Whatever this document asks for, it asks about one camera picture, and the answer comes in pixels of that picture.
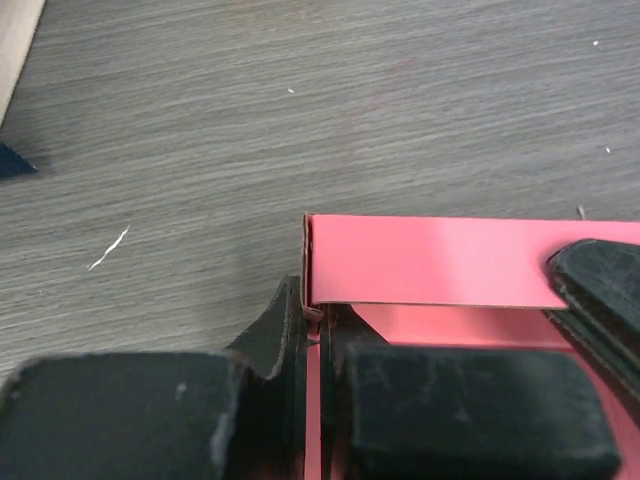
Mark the beige canvas tote bag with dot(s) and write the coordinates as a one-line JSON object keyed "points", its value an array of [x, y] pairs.
{"points": [[19, 22]]}

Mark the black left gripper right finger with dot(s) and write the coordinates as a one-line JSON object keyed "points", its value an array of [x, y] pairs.
{"points": [[459, 409]]}

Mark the pink paper box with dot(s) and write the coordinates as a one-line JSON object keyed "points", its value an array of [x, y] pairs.
{"points": [[438, 281]]}

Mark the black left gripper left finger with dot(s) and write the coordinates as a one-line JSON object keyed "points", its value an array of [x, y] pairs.
{"points": [[238, 413]]}

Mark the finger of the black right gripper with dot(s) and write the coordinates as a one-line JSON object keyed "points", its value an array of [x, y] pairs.
{"points": [[599, 281]]}

